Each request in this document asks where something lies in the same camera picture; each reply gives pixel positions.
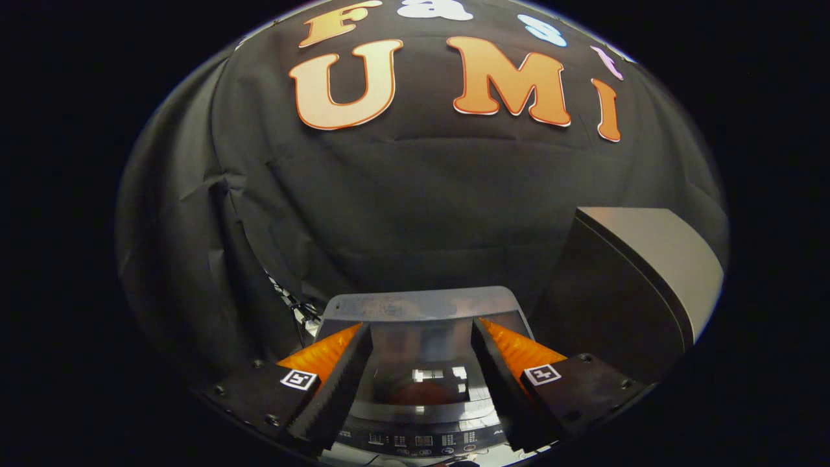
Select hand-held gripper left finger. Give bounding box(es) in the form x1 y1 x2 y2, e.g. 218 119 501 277
191 322 374 456

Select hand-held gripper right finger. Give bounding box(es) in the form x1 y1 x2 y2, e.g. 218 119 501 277
471 317 648 453

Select grey washing machine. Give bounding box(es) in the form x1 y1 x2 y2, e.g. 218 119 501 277
316 285 539 459

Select dark transparent washing machine lid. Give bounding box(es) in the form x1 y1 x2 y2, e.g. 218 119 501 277
318 285 536 419

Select grey top cabinet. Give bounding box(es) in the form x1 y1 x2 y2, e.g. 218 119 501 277
532 206 725 385

